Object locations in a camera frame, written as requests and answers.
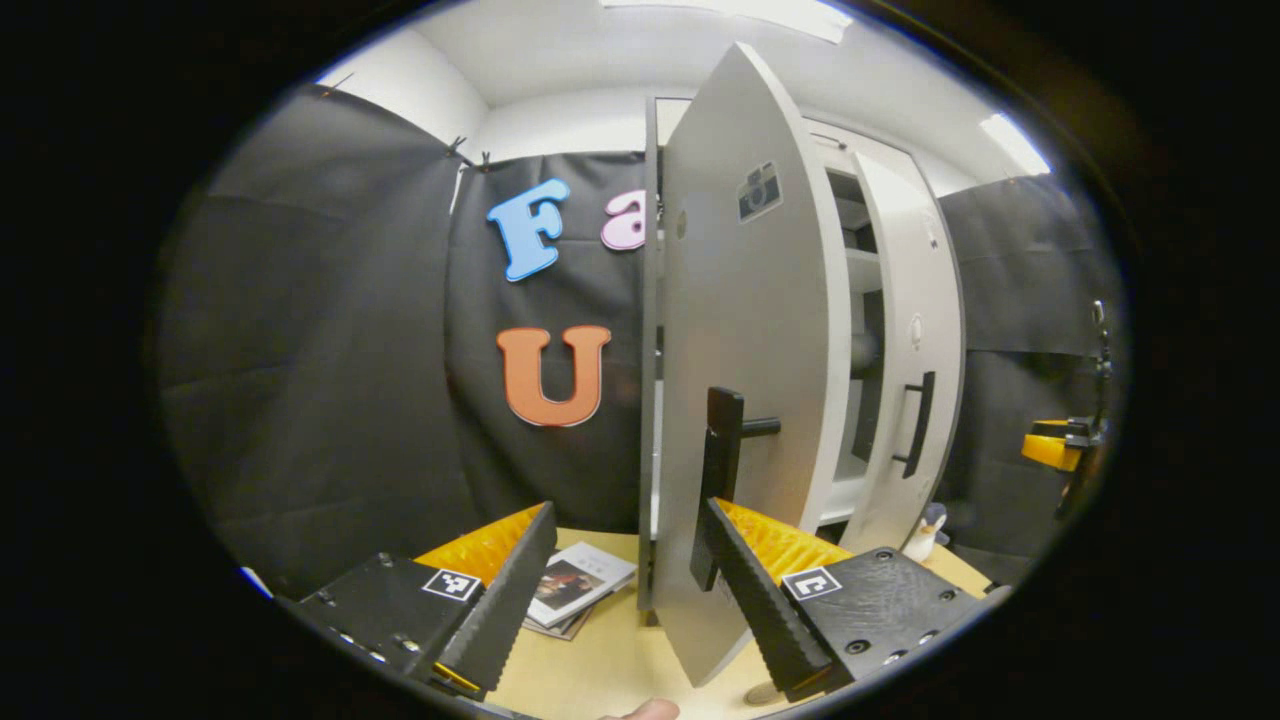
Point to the black backdrop cloth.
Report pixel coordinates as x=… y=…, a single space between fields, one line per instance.
x=300 y=350

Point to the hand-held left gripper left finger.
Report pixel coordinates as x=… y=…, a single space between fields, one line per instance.
x=500 y=610

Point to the dark booklet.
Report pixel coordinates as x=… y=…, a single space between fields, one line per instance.
x=560 y=630

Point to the large ceiling light panel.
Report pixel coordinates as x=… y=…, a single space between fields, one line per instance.
x=740 y=12

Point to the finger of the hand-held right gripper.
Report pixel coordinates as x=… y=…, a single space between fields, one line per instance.
x=1050 y=448

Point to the penguin plush toy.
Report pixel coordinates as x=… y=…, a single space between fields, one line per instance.
x=922 y=540

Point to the white cabinet with grey interior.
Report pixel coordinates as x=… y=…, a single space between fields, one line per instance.
x=648 y=350

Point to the white cabinet door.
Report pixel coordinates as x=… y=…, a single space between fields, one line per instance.
x=750 y=320
x=915 y=270

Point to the white booklet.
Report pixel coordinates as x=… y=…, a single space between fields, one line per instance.
x=585 y=580

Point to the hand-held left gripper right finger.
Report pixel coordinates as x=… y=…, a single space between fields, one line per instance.
x=760 y=610

